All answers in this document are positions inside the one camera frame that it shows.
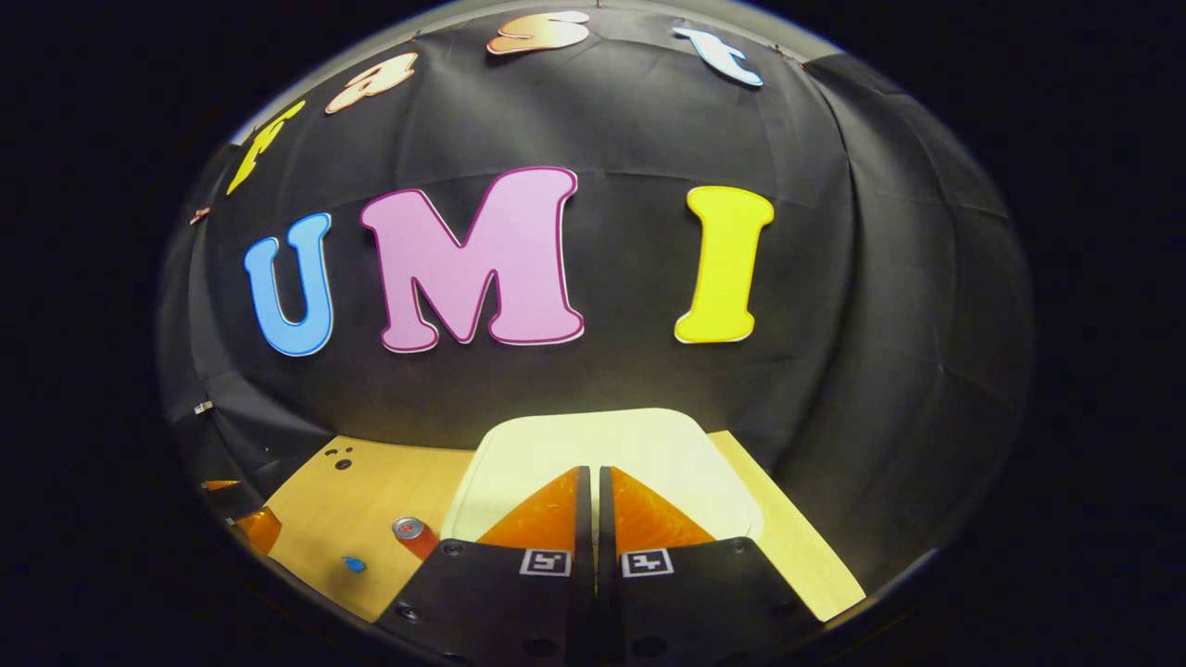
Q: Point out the wooden desktop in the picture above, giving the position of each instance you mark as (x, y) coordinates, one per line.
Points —
(371, 482)

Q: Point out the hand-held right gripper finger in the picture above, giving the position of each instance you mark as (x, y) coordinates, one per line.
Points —
(584, 593)
(606, 593)

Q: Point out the black backdrop cloth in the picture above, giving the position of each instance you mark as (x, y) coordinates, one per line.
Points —
(630, 259)

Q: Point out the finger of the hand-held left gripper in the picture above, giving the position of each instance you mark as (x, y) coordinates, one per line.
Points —
(259, 530)
(220, 484)

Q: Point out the blue paper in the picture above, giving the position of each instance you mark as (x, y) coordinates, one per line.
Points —
(353, 563)

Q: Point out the red pop can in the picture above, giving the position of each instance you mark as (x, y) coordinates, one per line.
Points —
(417, 542)

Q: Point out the green desktop garbage bin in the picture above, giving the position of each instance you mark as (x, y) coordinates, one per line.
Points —
(602, 435)

